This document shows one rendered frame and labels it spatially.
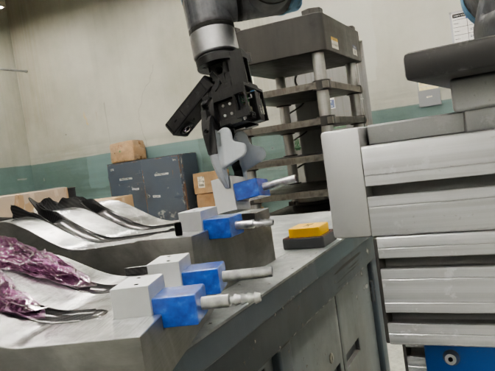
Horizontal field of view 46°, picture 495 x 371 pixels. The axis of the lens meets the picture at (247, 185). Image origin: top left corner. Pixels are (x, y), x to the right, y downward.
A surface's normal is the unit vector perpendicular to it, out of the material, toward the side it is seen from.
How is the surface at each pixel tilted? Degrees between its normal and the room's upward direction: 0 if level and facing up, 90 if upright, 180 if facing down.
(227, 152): 72
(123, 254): 90
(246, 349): 90
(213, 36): 79
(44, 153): 90
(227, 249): 90
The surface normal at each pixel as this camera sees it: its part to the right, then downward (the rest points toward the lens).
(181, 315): -0.14, 0.07
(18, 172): 0.90, -0.11
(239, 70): -0.44, -0.03
